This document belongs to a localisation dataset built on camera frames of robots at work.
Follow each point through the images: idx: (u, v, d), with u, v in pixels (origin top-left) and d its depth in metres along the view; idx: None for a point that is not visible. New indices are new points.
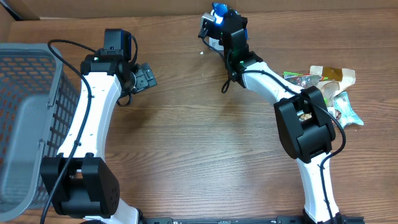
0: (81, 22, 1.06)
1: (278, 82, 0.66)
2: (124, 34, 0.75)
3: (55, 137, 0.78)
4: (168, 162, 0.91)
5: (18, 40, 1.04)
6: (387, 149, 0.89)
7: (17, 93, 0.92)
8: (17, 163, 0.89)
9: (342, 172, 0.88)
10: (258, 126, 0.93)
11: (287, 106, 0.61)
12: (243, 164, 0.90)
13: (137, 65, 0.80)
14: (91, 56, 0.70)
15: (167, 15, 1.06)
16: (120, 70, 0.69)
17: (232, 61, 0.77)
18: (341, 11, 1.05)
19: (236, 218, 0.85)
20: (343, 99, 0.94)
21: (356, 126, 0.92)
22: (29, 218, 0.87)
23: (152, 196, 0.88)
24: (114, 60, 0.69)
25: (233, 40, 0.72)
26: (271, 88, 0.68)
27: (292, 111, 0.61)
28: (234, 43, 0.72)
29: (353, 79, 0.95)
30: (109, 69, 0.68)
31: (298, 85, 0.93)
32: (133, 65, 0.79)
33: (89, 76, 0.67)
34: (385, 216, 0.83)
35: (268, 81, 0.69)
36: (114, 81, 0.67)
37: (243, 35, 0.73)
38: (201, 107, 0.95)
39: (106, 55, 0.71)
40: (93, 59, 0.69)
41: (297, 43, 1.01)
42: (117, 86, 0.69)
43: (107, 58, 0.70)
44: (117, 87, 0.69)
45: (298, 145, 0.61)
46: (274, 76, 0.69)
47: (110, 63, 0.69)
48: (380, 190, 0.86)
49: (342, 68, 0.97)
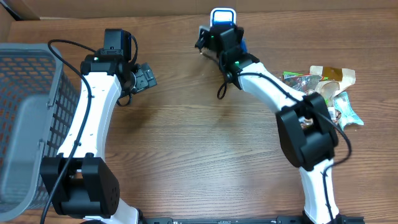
0: (82, 22, 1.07)
1: (277, 87, 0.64)
2: (124, 33, 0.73)
3: (55, 137, 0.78)
4: (168, 162, 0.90)
5: (19, 40, 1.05)
6: (387, 149, 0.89)
7: (17, 93, 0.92)
8: (17, 163, 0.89)
9: (342, 172, 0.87)
10: (258, 126, 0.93)
11: (290, 116, 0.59)
12: (243, 164, 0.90)
13: (137, 65, 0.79)
14: (90, 57, 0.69)
15: (168, 15, 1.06)
16: (120, 70, 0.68)
17: (227, 63, 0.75)
18: (341, 11, 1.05)
19: (236, 218, 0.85)
20: (343, 99, 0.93)
21: (355, 126, 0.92)
22: (28, 218, 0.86)
23: (151, 196, 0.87)
24: (114, 60, 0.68)
25: (223, 39, 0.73)
26: (272, 94, 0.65)
27: (295, 121, 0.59)
28: (226, 43, 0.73)
29: (353, 79, 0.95)
30: (109, 70, 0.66)
31: (298, 85, 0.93)
32: (133, 65, 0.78)
33: (88, 76, 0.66)
34: (385, 216, 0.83)
35: (267, 85, 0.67)
36: (114, 81, 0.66)
37: (233, 34, 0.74)
38: (201, 107, 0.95)
39: (106, 55, 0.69)
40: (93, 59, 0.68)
41: (297, 42, 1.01)
42: (117, 86, 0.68)
43: (107, 58, 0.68)
44: (117, 87, 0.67)
45: (302, 155, 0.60)
46: (273, 80, 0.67)
47: (110, 63, 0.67)
48: (381, 190, 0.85)
49: (342, 68, 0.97)
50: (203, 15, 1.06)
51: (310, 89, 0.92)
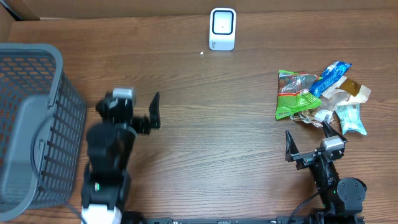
0: (81, 22, 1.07)
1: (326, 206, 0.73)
2: (109, 152, 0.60)
3: (55, 137, 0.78)
4: (168, 162, 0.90)
5: (18, 40, 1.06)
6: (387, 149, 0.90)
7: (17, 93, 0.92)
8: (17, 163, 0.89)
9: (342, 172, 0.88)
10: (258, 126, 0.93)
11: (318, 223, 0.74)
12: (243, 164, 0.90)
13: (104, 105, 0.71)
14: (93, 181, 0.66)
15: (168, 15, 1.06)
16: (120, 198, 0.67)
17: (317, 175, 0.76)
18: (341, 11, 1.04)
19: (236, 218, 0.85)
20: (352, 108, 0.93)
21: (357, 135, 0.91)
22: (28, 218, 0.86)
23: (151, 196, 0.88)
24: (116, 184, 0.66)
25: (320, 170, 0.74)
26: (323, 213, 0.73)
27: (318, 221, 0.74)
28: (324, 167, 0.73)
29: (365, 98, 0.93)
30: (110, 205, 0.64)
31: (293, 83, 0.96)
32: (104, 111, 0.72)
33: (89, 211, 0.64)
34: (384, 216, 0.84)
35: (332, 209, 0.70)
36: (113, 215, 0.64)
37: (322, 164, 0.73)
38: (201, 107, 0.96)
39: (102, 172, 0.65)
40: (94, 186, 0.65)
41: (297, 43, 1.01)
42: (119, 216, 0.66)
43: (109, 181, 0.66)
44: (117, 218, 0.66)
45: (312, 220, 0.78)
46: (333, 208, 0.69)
47: (113, 190, 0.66)
48: (380, 190, 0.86)
49: (362, 85, 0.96)
50: (203, 15, 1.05)
51: (305, 88, 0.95)
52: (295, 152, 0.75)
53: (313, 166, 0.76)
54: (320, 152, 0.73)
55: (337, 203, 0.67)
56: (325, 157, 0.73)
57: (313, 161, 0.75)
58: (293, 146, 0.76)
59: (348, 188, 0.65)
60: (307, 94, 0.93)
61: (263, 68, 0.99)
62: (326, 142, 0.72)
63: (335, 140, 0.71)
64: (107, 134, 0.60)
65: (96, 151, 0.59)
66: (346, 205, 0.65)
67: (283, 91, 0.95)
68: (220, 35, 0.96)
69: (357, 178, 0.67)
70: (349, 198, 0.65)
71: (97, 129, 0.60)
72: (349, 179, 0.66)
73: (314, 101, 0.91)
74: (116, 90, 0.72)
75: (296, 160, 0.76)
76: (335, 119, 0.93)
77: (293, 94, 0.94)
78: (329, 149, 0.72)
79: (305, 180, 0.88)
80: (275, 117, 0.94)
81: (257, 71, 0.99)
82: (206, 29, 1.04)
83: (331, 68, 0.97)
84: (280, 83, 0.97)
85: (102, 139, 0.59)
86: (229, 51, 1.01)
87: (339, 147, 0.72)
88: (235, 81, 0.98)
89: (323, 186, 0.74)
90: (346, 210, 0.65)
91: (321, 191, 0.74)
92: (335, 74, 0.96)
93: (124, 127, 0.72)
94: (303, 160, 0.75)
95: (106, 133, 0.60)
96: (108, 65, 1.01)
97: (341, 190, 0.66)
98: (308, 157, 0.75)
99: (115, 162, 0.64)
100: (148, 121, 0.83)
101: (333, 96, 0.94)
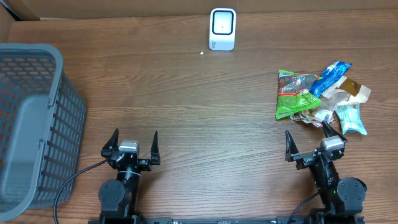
0: (82, 22, 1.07)
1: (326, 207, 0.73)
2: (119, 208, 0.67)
3: (55, 137, 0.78)
4: (168, 162, 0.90)
5: (18, 40, 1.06)
6: (387, 149, 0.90)
7: (17, 93, 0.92)
8: (17, 163, 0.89)
9: (342, 172, 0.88)
10: (258, 126, 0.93)
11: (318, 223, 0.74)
12: (243, 164, 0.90)
13: (112, 161, 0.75)
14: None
15: (168, 15, 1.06)
16: None
17: (317, 175, 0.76)
18: (341, 11, 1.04)
19: (236, 218, 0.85)
20: (352, 108, 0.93)
21: (358, 134, 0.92)
22: (28, 218, 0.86)
23: (151, 196, 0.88)
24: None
25: (320, 170, 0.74)
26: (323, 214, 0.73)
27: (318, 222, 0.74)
28: (324, 167, 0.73)
29: (365, 98, 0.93)
30: None
31: (293, 83, 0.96)
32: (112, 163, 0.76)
33: None
34: (385, 216, 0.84)
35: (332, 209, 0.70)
36: None
37: (322, 163, 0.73)
38: (201, 107, 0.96)
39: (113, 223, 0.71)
40: None
41: (297, 43, 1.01)
42: None
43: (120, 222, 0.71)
44: None
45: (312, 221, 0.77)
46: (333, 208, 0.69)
47: None
48: (380, 190, 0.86)
49: (362, 85, 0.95)
50: (203, 15, 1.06)
51: (305, 88, 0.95)
52: (295, 152, 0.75)
53: (313, 166, 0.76)
54: (319, 152, 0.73)
55: (337, 203, 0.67)
56: (325, 157, 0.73)
57: (313, 161, 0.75)
58: (293, 146, 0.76)
59: (348, 188, 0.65)
60: (307, 94, 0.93)
61: (263, 68, 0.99)
62: (326, 142, 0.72)
63: (334, 140, 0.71)
64: (115, 193, 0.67)
65: (107, 208, 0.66)
66: (346, 205, 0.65)
67: (283, 91, 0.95)
68: (220, 35, 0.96)
69: (357, 178, 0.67)
70: (349, 198, 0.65)
71: (106, 188, 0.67)
72: (349, 180, 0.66)
73: (313, 101, 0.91)
74: (121, 145, 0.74)
75: (295, 160, 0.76)
76: (335, 119, 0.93)
77: (293, 94, 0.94)
78: (329, 149, 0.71)
79: (305, 180, 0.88)
80: (275, 117, 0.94)
81: (257, 71, 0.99)
82: (206, 29, 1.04)
83: (331, 68, 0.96)
84: (280, 83, 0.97)
85: (112, 198, 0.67)
86: (229, 51, 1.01)
87: (339, 147, 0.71)
88: (235, 81, 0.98)
89: (323, 186, 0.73)
90: (346, 210, 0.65)
91: (321, 191, 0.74)
92: (335, 74, 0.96)
93: (129, 173, 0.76)
94: (303, 160, 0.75)
95: (115, 193, 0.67)
96: (108, 65, 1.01)
97: (341, 190, 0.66)
98: (308, 157, 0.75)
99: (125, 210, 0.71)
100: (150, 160, 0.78)
101: (333, 96, 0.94)
